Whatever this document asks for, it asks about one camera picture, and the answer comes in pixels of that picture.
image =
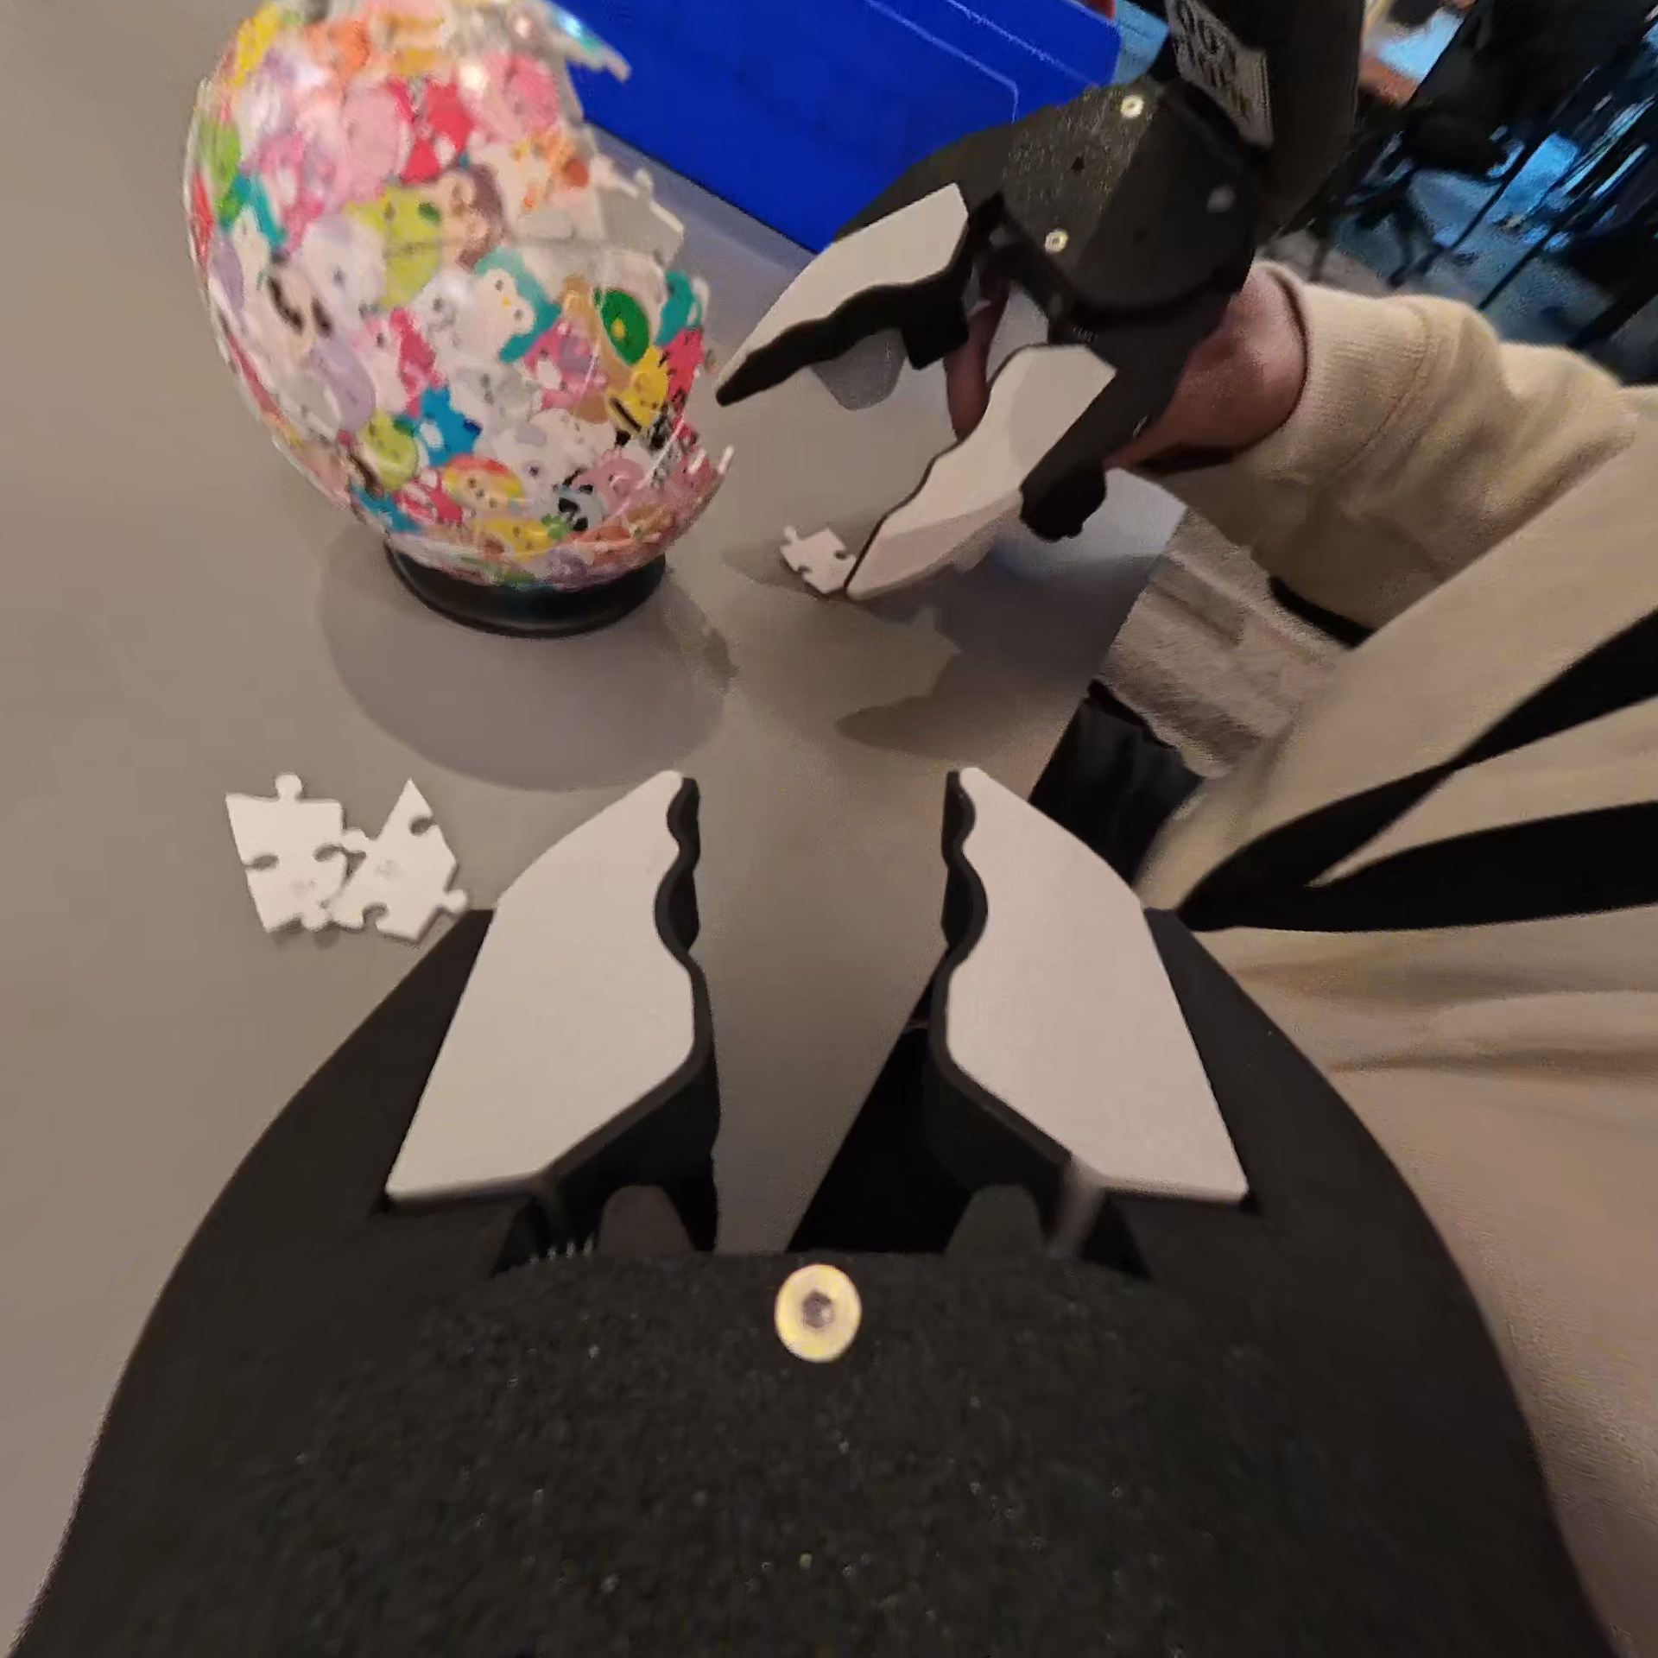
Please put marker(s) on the colourful puzzle ball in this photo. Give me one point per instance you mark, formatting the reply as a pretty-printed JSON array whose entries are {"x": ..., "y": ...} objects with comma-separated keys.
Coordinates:
[{"x": 441, "y": 286}]

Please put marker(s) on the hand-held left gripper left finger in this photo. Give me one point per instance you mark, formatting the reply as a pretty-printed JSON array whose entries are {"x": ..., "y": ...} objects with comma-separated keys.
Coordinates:
[{"x": 559, "y": 1037}]

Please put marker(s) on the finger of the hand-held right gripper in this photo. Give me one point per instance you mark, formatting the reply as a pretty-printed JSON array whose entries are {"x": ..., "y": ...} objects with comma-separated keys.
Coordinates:
[
  {"x": 1011, "y": 455},
  {"x": 856, "y": 274}
]

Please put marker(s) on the black office chair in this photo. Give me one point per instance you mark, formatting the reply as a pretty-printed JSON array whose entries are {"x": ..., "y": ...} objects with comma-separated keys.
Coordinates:
[{"x": 1491, "y": 105}]

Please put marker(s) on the beige hoodie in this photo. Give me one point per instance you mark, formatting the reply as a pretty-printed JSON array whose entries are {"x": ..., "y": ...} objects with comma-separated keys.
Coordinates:
[{"x": 1477, "y": 1167}]

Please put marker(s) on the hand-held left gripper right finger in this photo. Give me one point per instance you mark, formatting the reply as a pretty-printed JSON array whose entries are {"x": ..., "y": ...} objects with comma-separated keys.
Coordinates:
[{"x": 1089, "y": 1037}]

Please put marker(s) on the black ball stand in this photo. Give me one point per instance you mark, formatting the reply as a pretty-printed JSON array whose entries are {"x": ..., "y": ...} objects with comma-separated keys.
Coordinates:
[{"x": 533, "y": 602}]

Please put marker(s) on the person's right hand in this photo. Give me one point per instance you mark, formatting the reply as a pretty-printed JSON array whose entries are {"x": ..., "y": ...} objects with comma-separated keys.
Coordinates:
[{"x": 1232, "y": 377}]

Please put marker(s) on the blue plastic bin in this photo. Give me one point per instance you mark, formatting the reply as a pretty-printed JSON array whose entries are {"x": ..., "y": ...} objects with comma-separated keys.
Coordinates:
[{"x": 830, "y": 105}]

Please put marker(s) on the person's right forearm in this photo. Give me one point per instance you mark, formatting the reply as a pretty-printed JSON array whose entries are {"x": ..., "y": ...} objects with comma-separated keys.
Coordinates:
[{"x": 1452, "y": 441}]

